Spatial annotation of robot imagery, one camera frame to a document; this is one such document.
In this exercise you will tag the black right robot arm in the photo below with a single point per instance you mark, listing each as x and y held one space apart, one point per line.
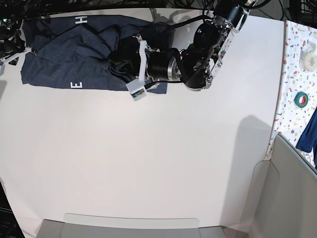
10 26

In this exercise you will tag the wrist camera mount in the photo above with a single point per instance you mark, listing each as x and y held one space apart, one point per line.
143 83
13 59

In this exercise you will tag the green tape roll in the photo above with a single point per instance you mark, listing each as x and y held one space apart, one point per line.
301 99

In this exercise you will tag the terrazzo patterned side surface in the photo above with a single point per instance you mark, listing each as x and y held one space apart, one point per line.
289 120

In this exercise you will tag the clear tape dispenser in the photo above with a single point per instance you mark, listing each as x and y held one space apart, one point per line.
308 57

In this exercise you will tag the blue cloth at right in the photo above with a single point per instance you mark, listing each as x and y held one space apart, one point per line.
308 139

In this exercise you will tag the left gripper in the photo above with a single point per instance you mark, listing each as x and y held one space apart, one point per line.
136 59

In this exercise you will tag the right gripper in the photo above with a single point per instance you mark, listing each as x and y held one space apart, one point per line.
11 47

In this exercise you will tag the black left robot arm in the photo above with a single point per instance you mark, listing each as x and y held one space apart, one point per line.
203 57

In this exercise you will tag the dark blue printed t-shirt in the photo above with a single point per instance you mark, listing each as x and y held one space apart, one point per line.
90 52

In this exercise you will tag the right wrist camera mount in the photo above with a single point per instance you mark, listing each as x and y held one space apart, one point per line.
13 59

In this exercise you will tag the grey front divider panel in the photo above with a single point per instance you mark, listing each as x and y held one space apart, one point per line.
86 226

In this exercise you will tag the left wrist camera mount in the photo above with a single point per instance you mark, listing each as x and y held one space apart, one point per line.
143 83

